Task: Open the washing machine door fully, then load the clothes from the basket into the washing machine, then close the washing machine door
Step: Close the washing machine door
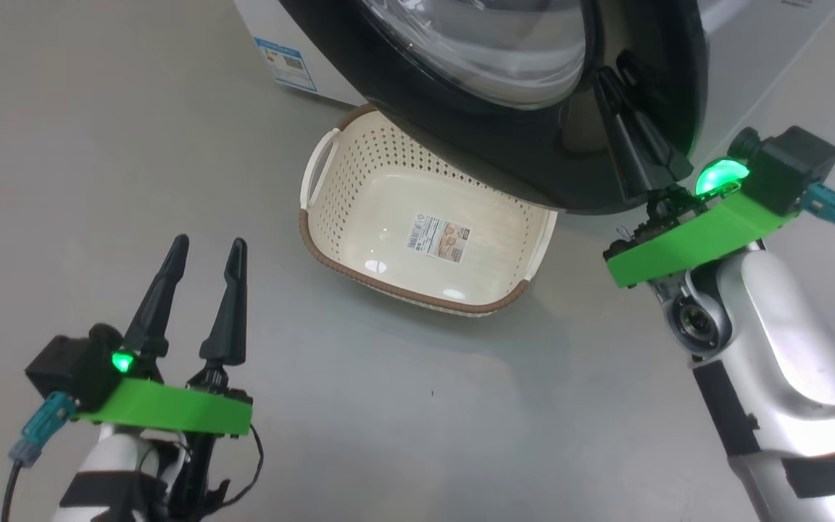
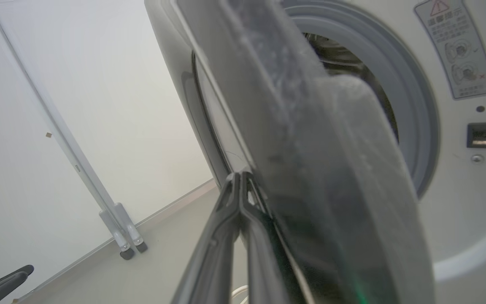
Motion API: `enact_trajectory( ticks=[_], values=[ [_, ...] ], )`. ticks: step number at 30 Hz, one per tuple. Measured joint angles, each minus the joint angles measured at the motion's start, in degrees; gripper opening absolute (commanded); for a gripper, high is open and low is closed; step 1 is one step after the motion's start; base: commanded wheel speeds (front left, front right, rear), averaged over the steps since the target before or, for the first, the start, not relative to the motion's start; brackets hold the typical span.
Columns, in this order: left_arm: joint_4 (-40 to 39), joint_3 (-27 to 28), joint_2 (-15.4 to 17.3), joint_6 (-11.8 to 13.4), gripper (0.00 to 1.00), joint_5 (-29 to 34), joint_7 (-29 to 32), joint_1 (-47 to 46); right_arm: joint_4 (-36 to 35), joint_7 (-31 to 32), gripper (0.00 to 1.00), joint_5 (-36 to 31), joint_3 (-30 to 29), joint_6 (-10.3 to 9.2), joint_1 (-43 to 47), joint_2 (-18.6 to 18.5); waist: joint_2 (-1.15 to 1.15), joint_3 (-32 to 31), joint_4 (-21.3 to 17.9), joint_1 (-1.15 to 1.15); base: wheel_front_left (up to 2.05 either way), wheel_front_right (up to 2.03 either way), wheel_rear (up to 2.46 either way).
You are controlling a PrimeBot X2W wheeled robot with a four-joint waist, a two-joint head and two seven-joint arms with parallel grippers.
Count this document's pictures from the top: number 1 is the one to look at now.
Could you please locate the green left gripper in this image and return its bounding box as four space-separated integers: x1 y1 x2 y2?
73 233 254 436

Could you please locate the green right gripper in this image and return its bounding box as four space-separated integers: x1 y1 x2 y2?
595 51 799 289

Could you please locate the dark round washer door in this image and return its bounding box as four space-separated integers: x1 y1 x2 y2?
278 0 710 215

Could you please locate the white front-load washing machine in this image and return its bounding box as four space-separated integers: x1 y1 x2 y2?
233 0 835 169

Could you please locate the cream perforated laundry basket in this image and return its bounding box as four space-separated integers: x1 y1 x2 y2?
299 104 559 318

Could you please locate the basket product label sticker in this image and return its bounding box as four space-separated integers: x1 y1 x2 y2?
407 212 473 260

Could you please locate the blue energy label sticker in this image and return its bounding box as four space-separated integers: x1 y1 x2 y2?
254 37 317 94

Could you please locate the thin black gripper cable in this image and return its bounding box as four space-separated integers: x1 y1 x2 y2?
191 423 265 522

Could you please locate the teal-plug left camera cable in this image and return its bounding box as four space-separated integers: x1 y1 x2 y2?
0 391 78 522

